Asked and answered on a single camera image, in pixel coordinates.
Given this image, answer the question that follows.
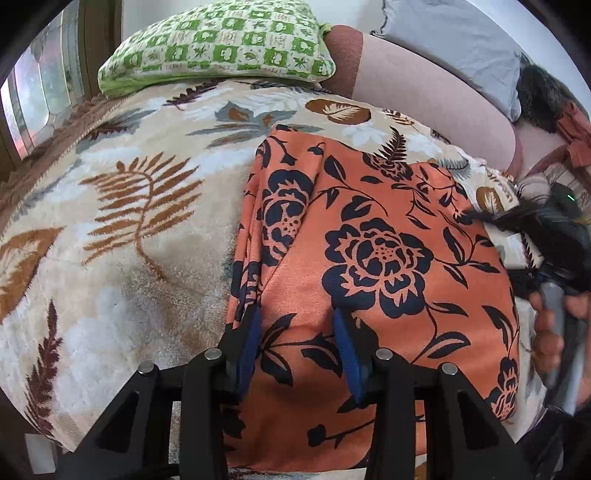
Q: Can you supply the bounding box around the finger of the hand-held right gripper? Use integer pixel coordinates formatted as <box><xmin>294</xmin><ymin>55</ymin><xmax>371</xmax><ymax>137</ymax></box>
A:
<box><xmin>457</xmin><ymin>203</ymin><xmax>541</xmax><ymax>232</ymax></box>

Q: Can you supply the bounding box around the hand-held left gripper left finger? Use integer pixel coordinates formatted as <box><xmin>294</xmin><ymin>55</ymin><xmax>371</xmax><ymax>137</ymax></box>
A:
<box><xmin>55</xmin><ymin>305</ymin><xmax>264</xmax><ymax>480</ymax></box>

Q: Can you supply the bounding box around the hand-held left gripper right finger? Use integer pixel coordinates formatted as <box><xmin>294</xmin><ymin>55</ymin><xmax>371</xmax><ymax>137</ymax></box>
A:
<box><xmin>333</xmin><ymin>307</ymin><xmax>518</xmax><ymax>480</ymax></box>

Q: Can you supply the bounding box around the orange floral printed cloth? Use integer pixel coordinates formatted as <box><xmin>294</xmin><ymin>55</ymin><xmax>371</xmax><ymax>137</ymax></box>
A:
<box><xmin>222</xmin><ymin>124</ymin><xmax>522</xmax><ymax>472</ymax></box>

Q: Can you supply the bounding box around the person's right hand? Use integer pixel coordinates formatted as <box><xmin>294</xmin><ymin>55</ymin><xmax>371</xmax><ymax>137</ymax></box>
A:
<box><xmin>529</xmin><ymin>292</ymin><xmax>591</xmax><ymax>388</ymax></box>

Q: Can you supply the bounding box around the striped beige cloth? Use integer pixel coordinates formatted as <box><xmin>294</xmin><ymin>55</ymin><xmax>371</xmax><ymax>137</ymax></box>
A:
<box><xmin>517</xmin><ymin>159</ymin><xmax>591</xmax><ymax>197</ymax></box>

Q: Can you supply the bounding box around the rust red crumpled cloth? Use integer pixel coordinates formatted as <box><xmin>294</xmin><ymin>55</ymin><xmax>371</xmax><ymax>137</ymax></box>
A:
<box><xmin>556</xmin><ymin>102</ymin><xmax>591</xmax><ymax>171</ymax></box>

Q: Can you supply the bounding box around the dark furry cloth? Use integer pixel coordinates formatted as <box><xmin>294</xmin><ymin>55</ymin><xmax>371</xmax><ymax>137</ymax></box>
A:
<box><xmin>517</xmin><ymin>65</ymin><xmax>573</xmax><ymax>134</ymax></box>

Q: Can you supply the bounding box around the leaf printed fleece blanket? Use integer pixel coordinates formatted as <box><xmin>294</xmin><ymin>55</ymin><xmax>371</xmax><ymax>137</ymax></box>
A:
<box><xmin>0</xmin><ymin>78</ymin><xmax>550</xmax><ymax>480</ymax></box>

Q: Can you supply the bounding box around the pink and brown bolster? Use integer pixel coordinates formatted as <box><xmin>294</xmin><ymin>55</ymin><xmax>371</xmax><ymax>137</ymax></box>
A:
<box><xmin>325</xmin><ymin>25</ymin><xmax>522</xmax><ymax>178</ymax></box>

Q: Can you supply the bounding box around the grey pillow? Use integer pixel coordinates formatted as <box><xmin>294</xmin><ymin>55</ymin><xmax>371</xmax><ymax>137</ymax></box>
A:
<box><xmin>372</xmin><ymin>0</ymin><xmax>525</xmax><ymax>123</ymax></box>

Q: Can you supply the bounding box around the green checkered pillow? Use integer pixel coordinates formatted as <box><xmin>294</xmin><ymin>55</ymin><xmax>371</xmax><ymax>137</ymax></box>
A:
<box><xmin>98</xmin><ymin>0</ymin><xmax>336</xmax><ymax>99</ymax></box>

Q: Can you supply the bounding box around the window with wooden frame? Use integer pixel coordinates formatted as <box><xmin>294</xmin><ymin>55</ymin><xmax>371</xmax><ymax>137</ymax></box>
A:
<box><xmin>0</xmin><ymin>7</ymin><xmax>123</xmax><ymax>164</ymax></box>

